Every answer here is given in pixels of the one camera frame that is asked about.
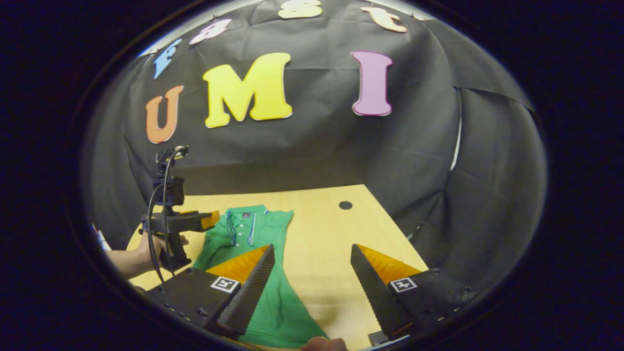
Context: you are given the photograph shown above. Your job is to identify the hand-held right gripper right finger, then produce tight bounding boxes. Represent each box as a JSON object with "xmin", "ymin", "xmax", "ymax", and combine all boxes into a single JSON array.
[{"xmin": 349, "ymin": 243, "xmax": 482, "ymax": 347}]

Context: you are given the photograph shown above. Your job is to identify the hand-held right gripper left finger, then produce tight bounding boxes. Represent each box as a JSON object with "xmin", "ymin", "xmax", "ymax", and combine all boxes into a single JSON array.
[{"xmin": 145, "ymin": 244, "xmax": 276, "ymax": 341}]

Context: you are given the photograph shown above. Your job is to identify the green T-shirt with collar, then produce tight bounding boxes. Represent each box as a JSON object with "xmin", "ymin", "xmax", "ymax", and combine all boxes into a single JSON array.
[{"xmin": 193, "ymin": 205, "xmax": 330, "ymax": 349}]

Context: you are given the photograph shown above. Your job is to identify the black backdrop cloth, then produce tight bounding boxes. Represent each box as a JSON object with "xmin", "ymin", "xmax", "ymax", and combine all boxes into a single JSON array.
[{"xmin": 80, "ymin": 0, "xmax": 549, "ymax": 293}]

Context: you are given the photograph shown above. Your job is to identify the black cable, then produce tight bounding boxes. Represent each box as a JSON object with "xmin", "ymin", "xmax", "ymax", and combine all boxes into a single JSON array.
[{"xmin": 147, "ymin": 145, "xmax": 190, "ymax": 284}]

